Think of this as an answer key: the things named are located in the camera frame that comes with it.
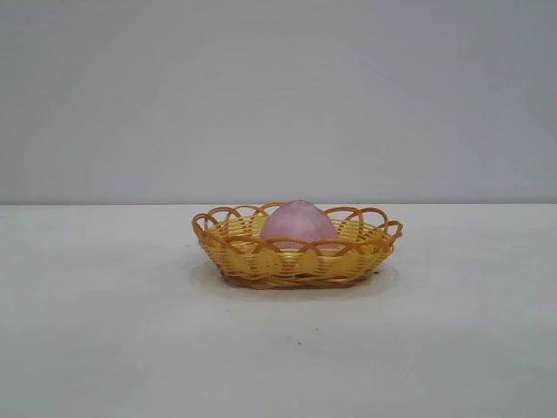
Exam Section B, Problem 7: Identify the pink peach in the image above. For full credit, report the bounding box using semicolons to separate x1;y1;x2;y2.
259;199;339;253

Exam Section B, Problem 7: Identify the yellow orange woven basket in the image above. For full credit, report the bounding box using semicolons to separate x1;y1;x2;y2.
191;200;404;289

